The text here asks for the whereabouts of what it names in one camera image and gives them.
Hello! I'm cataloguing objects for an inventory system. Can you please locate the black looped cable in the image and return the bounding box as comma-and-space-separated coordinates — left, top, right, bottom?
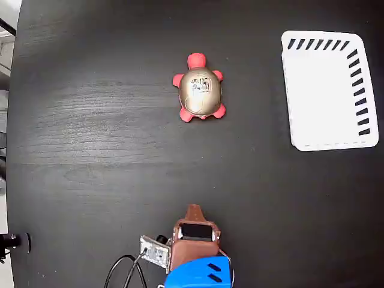
104, 254, 137, 288

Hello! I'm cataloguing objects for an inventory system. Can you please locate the black thin cable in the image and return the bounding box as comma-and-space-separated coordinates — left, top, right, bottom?
124, 247, 148, 288

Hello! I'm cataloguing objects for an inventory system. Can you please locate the red turtle toy gold shell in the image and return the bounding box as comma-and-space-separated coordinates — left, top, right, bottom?
172, 52, 226, 123

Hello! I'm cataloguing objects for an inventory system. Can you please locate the white slotted plastic basket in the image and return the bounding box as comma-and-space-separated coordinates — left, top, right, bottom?
280, 29, 380, 152

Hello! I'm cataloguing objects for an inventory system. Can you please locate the black table clamp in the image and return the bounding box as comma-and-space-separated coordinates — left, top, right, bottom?
0, 232, 32, 256

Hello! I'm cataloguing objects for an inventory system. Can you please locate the black metal bar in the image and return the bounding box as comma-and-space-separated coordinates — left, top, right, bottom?
0, 17, 17, 36

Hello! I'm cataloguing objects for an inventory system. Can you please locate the silver camera circuit board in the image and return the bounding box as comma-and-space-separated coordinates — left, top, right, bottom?
139, 235, 172, 269

